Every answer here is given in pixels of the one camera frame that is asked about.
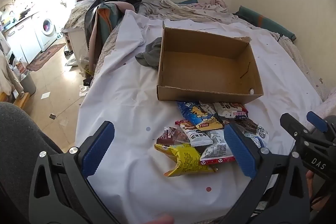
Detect crumpled beige blanket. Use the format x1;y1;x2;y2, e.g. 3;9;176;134
139;0;239;21

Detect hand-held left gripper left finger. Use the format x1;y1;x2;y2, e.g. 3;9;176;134
28;120;118;224

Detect white washing machine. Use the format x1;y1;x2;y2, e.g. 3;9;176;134
33;11;58;51

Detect person's leg in dark trousers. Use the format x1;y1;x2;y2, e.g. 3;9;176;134
0;102;87;224

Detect brown chocolate snack packet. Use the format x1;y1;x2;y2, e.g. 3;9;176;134
157;126;190;146

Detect teal pillow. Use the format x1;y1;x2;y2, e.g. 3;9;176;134
235;6;296;41

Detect teal orange pink quilt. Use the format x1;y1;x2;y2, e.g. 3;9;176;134
87;2;134;75

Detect grey trash bin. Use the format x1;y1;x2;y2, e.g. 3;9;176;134
20;70;37;96

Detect white snack packet red top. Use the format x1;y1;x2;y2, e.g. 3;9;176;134
175;120;214;147

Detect person's left hand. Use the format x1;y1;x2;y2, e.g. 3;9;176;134
146;216;175;224

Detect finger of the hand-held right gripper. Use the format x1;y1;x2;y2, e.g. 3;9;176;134
307;111;336;140
280;113;328;148

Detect white kitchen cabinets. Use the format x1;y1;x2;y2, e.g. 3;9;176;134
5;17;42;63

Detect yellow snack packet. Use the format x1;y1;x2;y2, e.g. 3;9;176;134
154;143;217;178

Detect white snack packet red edge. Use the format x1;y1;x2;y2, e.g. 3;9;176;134
199;131;236;165

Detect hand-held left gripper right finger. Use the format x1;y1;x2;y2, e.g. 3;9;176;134
223;123;311;224

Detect grey cloth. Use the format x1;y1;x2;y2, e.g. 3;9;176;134
135;37;163;69

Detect brown cardboard box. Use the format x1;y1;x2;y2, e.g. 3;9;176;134
157;21;264;104

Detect brown floor mat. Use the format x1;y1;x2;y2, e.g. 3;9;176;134
26;43;66;72

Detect blue tiger print snack packet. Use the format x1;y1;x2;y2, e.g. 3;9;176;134
176;101;223;131

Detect white cake print snack packet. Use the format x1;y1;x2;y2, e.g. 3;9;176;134
213;102;248;119

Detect white packet bold black print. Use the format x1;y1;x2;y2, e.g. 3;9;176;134
247;124;269;148

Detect person's right hand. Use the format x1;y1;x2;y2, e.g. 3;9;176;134
305;169;316;204

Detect dark brown snack packet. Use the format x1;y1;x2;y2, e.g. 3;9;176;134
231;119;259;135

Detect white bed sheet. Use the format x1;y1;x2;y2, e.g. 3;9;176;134
75;10;324;224

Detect wooden stool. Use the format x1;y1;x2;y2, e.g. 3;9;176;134
0;91;30;109

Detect floral patterned cloth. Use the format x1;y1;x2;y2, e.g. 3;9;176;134
66;1;95;29

